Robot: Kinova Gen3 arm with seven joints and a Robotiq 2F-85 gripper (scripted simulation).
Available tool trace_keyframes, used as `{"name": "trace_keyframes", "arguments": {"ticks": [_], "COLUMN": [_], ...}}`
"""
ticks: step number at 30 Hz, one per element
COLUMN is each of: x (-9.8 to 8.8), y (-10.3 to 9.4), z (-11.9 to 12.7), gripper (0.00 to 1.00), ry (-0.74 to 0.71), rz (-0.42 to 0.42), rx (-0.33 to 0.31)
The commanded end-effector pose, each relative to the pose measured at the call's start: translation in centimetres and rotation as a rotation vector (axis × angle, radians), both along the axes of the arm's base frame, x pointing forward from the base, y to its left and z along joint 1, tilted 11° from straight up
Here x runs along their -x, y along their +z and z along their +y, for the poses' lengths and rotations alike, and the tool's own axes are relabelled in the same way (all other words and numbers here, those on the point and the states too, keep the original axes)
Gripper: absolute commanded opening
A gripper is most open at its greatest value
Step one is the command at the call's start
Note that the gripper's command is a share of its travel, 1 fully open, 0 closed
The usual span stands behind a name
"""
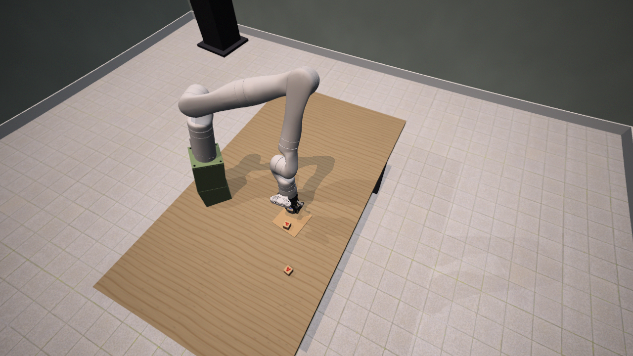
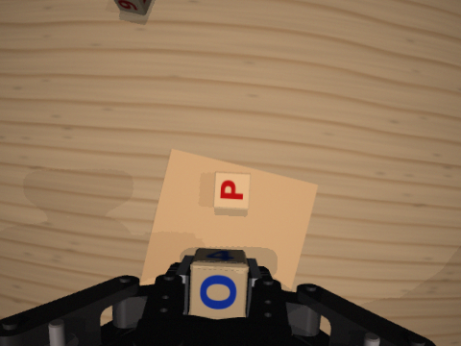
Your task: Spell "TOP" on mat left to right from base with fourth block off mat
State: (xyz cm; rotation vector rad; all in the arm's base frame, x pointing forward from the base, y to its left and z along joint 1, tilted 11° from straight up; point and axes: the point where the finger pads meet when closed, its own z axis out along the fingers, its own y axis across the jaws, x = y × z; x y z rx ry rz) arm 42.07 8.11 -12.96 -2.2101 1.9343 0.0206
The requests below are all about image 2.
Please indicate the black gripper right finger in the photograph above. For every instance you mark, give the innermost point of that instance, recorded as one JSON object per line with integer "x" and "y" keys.
{"x": 350, "y": 324}

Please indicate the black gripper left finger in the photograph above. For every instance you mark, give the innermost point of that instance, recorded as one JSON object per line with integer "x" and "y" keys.
{"x": 74, "y": 320}

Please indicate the peach flat mat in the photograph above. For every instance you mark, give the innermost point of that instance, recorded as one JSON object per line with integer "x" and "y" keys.
{"x": 272, "y": 230}

